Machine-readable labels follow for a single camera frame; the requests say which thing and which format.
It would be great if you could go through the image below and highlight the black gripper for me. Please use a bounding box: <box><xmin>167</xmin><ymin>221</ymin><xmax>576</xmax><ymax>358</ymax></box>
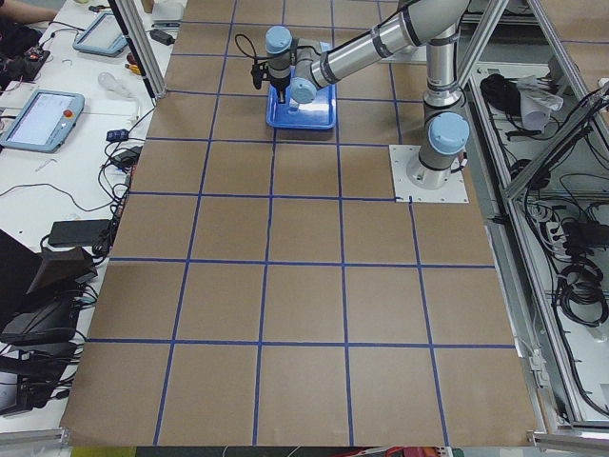
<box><xmin>270</xmin><ymin>75</ymin><xmax>291</xmax><ymax>105</ymax></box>

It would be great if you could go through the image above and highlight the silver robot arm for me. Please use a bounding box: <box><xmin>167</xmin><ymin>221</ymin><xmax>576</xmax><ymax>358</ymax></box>
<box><xmin>250</xmin><ymin>0</ymin><xmax>470</xmax><ymax>190</ymax></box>

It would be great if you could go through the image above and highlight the blue plastic tray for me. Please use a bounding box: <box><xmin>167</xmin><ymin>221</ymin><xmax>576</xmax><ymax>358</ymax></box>
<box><xmin>265</xmin><ymin>27</ymin><xmax>336</xmax><ymax>129</ymax></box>

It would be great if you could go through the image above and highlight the teach pendant tablet far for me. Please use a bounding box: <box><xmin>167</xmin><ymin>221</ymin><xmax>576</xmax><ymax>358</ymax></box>
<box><xmin>72</xmin><ymin>11</ymin><xmax>128</xmax><ymax>57</ymax></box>

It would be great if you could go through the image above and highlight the teach pendant tablet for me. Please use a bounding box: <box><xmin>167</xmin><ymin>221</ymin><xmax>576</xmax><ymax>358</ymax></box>
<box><xmin>72</xmin><ymin>11</ymin><xmax>128</xmax><ymax>57</ymax></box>
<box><xmin>1</xmin><ymin>89</ymin><xmax>85</xmax><ymax>153</ymax></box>

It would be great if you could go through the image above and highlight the teach pendant tablet near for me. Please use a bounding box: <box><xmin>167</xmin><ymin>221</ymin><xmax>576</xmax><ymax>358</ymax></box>
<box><xmin>1</xmin><ymin>89</ymin><xmax>85</xmax><ymax>153</ymax></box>

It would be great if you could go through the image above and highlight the black braided cable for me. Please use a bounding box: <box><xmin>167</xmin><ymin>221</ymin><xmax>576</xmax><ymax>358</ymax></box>
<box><xmin>235</xmin><ymin>32</ymin><xmax>270</xmax><ymax>66</ymax></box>

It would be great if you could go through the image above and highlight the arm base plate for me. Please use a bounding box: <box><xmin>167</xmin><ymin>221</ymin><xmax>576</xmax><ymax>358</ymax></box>
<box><xmin>388</xmin><ymin>145</ymin><xmax>469</xmax><ymax>204</ymax></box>

